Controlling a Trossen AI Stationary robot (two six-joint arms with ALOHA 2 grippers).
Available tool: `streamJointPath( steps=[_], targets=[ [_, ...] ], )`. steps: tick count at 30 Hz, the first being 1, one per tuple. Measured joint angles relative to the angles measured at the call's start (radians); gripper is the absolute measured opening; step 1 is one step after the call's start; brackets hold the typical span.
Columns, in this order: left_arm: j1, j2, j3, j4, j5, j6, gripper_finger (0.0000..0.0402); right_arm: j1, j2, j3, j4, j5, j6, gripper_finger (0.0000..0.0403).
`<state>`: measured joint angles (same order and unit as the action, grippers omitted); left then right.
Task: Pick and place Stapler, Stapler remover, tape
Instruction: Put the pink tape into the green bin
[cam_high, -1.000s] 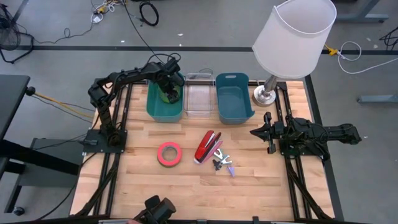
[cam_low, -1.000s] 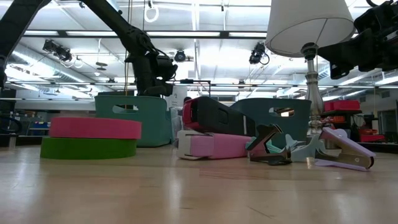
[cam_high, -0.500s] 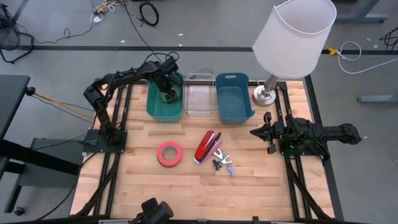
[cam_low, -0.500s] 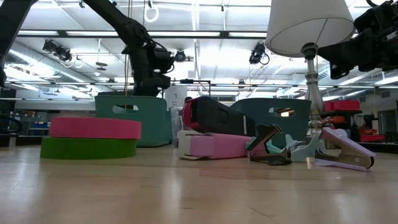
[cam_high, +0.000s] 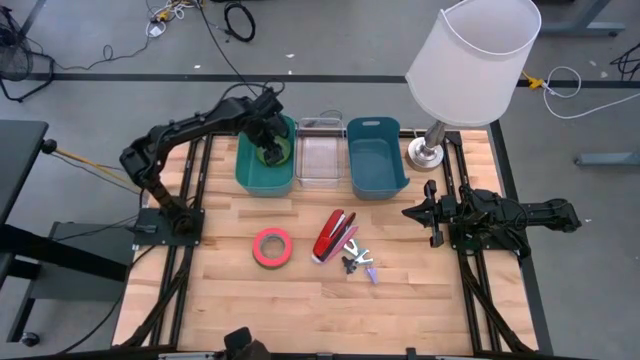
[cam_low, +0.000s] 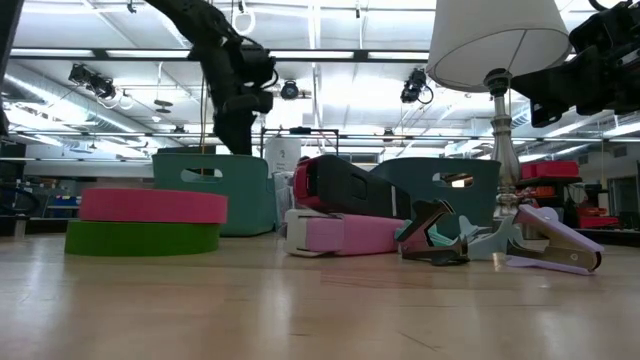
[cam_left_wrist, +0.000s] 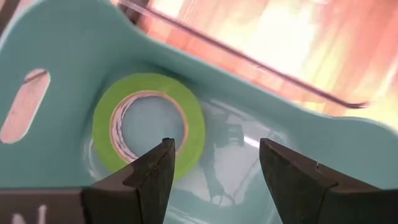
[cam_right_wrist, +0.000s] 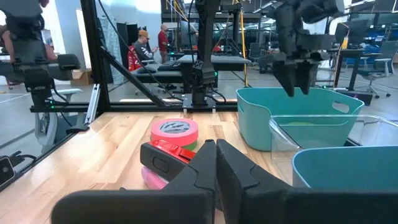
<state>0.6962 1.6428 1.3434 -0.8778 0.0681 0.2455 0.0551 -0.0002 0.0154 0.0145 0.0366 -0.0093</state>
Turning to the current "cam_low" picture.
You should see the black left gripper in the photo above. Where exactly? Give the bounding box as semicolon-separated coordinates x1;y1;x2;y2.
199;44;275;156

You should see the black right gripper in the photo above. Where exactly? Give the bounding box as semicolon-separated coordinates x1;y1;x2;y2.
510;0;640;128

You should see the pink tape roll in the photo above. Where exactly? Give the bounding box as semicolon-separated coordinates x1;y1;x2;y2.
78;187;229;225

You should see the red and black stapler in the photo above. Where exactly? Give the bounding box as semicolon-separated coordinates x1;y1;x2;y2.
292;153;414;221

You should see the purple staple remover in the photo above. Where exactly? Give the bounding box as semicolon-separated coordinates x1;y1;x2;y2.
492;203;606;276

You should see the green tape roll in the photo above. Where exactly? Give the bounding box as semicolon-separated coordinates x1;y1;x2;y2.
63;219;221;257

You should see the pink and white stapler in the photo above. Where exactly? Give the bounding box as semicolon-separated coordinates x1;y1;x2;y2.
283;207;406;259

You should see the light blue staple remover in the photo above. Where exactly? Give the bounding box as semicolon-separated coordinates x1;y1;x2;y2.
457;214;526;262

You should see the black staple remover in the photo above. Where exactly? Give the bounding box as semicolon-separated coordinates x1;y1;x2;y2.
397;198;471;267

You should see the teal staple remover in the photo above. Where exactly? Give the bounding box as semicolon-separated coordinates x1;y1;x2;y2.
394;218;464;249

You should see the white numbered sign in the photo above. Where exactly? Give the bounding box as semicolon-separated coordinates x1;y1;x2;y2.
264;137;303;174

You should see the light teal plastic bin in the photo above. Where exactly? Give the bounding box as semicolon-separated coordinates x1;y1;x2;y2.
152;153;276;238

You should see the thin black rectangular stand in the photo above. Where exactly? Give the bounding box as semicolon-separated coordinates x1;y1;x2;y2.
259;127;340;159

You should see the large red storage bin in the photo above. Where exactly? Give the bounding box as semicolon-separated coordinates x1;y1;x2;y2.
519;159;581;181

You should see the white shade table lamp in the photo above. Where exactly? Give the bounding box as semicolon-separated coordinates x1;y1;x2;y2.
426;0;574;224

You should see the small red storage bin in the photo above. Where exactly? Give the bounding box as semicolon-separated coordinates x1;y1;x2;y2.
577;207;621;230

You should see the dark teal plastic bin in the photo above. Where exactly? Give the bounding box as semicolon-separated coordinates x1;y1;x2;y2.
369;157;502;241

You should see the hanging yellow black cable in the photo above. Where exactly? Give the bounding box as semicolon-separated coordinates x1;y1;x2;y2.
199;69;210;154

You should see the round black overhead camera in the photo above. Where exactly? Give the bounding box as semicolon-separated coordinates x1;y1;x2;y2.
279;79;300;101

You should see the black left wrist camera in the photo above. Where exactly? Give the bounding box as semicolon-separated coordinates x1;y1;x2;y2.
242;45;278;89

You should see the white hanging ring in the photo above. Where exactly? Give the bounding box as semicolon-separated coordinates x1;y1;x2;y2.
232;7;257;37

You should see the black camera with cable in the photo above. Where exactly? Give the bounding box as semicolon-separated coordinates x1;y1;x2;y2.
399;68;434;105

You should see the black camera on mount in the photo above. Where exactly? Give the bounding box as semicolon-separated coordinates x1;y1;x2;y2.
68;63;117;100

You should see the black curved cable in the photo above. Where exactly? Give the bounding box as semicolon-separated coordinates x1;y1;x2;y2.
0;182;41;216

